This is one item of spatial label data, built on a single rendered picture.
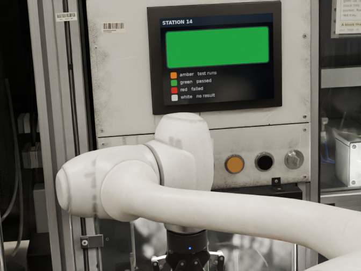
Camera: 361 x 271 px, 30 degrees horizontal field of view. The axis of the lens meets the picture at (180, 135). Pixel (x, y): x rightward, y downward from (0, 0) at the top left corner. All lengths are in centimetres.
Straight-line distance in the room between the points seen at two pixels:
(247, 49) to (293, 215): 43
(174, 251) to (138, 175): 23
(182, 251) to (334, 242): 42
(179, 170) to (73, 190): 19
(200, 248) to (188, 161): 17
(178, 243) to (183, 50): 35
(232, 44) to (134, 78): 19
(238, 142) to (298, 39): 23
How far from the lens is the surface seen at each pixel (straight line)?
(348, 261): 69
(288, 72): 132
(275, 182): 136
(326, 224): 90
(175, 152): 115
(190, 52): 125
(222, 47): 126
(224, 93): 127
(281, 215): 94
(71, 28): 127
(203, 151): 117
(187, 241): 122
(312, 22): 133
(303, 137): 135
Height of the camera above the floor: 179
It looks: 14 degrees down
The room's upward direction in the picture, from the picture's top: 3 degrees counter-clockwise
